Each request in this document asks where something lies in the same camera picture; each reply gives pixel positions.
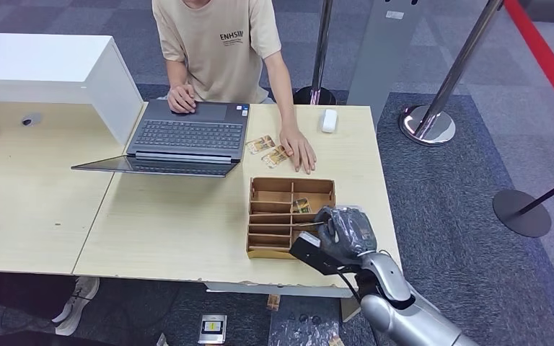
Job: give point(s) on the person's right hand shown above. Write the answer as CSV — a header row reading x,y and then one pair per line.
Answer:
x,y
181,99

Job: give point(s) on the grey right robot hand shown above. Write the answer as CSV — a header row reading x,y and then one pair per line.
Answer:
x,y
348,234

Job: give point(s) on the person's left hand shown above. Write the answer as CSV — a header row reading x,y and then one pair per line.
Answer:
x,y
298,148

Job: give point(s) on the wooden divided organizer box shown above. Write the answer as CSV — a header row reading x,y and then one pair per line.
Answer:
x,y
270,215

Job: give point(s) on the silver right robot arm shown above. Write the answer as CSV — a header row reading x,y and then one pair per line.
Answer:
x,y
415,320

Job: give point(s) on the person's left forearm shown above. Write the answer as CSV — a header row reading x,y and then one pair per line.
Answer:
x,y
286,105

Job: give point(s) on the person's right forearm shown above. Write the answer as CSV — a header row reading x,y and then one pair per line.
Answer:
x,y
176,76

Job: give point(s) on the person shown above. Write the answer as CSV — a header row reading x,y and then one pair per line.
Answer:
x,y
219,62

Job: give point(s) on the dark grey laptop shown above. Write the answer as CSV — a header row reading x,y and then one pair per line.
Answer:
x,y
191,133

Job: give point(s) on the small white box device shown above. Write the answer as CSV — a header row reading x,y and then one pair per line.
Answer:
x,y
328,120

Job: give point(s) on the small wooden block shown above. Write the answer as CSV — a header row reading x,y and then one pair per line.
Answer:
x,y
273,302

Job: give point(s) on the chrome stanchion with black base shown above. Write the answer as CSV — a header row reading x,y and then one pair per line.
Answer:
x,y
322,48

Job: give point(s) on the black plastic bag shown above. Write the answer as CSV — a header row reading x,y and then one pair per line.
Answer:
x,y
296,329

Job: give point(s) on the white desk shelf riser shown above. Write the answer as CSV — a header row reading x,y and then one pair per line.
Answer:
x,y
43,62

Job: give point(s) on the small silver framed device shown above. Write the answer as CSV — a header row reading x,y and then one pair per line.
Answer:
x,y
212,328

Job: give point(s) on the white shoe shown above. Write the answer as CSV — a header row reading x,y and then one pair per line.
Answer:
x,y
78,301

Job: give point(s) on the red barrier belt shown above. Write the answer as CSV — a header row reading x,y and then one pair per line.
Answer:
x,y
544,57

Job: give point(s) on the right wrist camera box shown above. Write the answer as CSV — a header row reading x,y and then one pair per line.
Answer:
x,y
315,253

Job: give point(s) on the white table frame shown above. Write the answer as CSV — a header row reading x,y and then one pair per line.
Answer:
x,y
258,288

